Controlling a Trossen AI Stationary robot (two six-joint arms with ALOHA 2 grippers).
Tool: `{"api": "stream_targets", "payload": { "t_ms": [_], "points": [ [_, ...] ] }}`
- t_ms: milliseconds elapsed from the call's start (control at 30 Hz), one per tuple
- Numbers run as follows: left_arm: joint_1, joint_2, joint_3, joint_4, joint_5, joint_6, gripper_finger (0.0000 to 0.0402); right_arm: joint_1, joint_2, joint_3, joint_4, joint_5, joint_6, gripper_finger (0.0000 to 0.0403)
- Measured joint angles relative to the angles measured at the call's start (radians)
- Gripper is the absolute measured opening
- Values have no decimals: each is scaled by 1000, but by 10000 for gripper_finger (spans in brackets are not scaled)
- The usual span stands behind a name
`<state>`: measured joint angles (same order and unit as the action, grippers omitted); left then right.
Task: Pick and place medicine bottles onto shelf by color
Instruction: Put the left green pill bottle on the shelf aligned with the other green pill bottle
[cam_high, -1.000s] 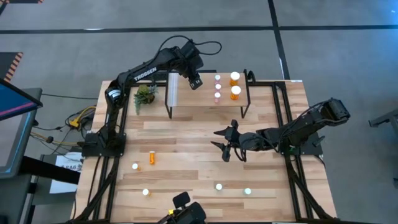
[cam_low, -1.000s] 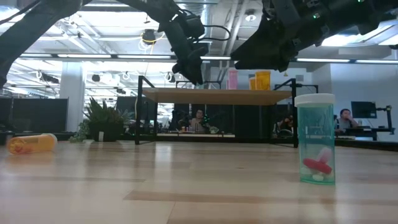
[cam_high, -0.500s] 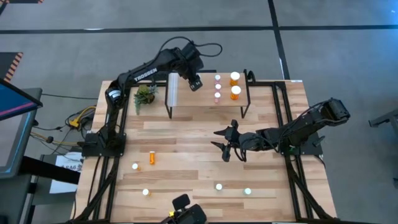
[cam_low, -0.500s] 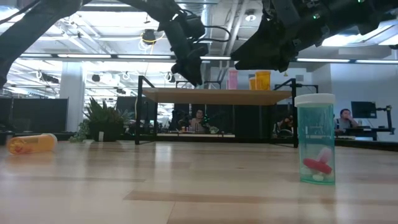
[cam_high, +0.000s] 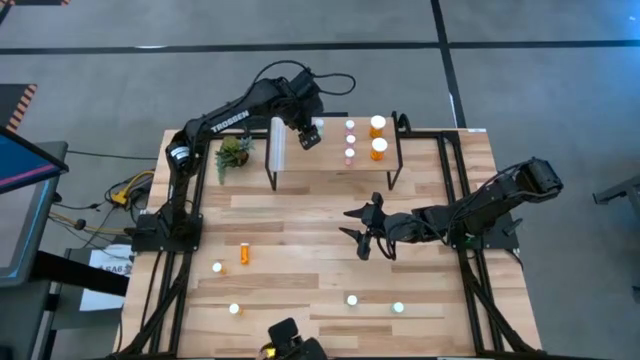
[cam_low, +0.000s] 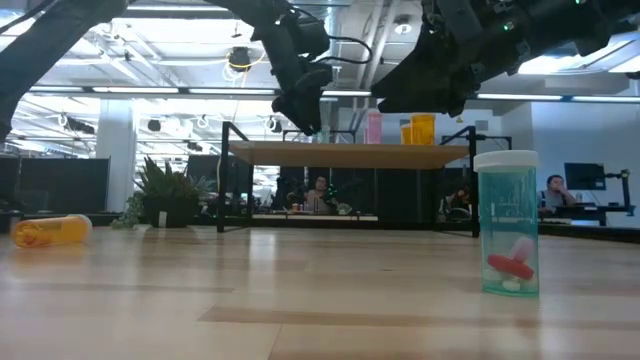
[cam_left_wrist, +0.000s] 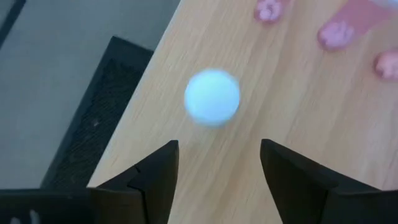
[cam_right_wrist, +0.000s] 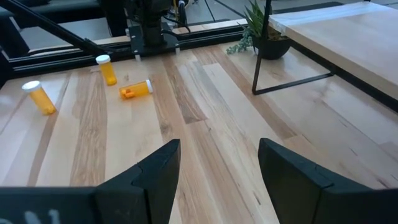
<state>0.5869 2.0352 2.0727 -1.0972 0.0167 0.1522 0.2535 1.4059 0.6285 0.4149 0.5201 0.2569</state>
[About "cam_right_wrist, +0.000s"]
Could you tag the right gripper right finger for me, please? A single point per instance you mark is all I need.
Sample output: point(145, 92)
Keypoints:
point(298, 193)

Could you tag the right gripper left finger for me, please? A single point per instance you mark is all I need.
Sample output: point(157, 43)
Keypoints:
point(149, 193)

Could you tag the black aluminium rig frame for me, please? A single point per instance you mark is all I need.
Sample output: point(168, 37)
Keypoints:
point(211, 39)

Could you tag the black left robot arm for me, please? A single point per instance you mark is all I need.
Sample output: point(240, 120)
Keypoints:
point(152, 18)

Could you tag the potted green succulent plant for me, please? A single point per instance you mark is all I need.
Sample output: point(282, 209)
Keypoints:
point(270, 46)

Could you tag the wooden shelf with black frame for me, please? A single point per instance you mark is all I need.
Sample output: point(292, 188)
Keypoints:
point(342, 40)

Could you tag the small orange pill bottle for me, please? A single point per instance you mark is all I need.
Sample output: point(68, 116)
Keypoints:
point(136, 89)
point(39, 99)
point(107, 71)

